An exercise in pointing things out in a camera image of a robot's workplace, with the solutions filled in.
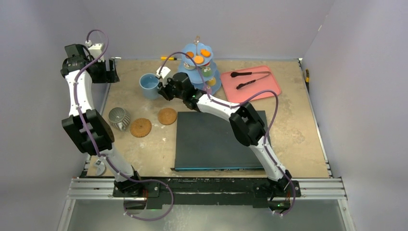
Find grey ribbed cup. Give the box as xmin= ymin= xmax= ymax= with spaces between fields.
xmin=108 ymin=107 xmax=131 ymax=131

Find blue three-tier cake stand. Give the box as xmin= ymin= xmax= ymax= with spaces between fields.
xmin=178 ymin=36 xmax=221 ymax=95

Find orange flower cookie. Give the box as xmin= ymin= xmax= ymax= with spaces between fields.
xmin=200 ymin=49 xmax=212 ymax=58

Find orange disc sweet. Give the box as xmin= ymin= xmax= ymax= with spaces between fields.
xmin=185 ymin=51 xmax=195 ymax=58

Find pink serving tray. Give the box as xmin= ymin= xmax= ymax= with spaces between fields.
xmin=220 ymin=65 xmax=281 ymax=103

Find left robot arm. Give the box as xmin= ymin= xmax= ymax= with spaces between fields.
xmin=61 ymin=44 xmax=143 ymax=197

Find aluminium frame rail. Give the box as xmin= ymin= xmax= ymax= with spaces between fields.
xmin=58 ymin=177 xmax=355 ymax=231

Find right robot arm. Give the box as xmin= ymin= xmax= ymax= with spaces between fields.
xmin=158 ymin=72 xmax=296 ymax=197

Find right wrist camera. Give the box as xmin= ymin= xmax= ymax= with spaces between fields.
xmin=155 ymin=66 xmax=171 ymax=86

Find orange round cookie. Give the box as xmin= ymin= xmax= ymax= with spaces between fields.
xmin=193 ymin=55 xmax=204 ymax=64

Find round woven coaster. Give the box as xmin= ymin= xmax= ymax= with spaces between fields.
xmin=157 ymin=108 xmax=178 ymax=125
xmin=130 ymin=118 xmax=152 ymax=138

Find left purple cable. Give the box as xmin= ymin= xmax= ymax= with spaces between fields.
xmin=72 ymin=29 xmax=175 ymax=222

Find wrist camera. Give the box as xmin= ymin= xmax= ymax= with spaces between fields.
xmin=155 ymin=66 xmax=171 ymax=86
xmin=85 ymin=40 xmax=104 ymax=58

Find blue ceramic mug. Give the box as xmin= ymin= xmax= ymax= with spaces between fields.
xmin=139 ymin=73 xmax=159 ymax=100

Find black serving tongs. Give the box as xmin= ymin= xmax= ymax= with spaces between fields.
xmin=230 ymin=70 xmax=272 ymax=90

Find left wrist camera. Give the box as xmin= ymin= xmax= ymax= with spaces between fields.
xmin=85 ymin=40 xmax=104 ymax=58

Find yellow small cake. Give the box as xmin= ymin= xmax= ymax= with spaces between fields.
xmin=206 ymin=77 xmax=217 ymax=87

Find adjustable wrench red handle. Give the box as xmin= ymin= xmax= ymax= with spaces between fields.
xmin=93 ymin=159 xmax=106 ymax=176

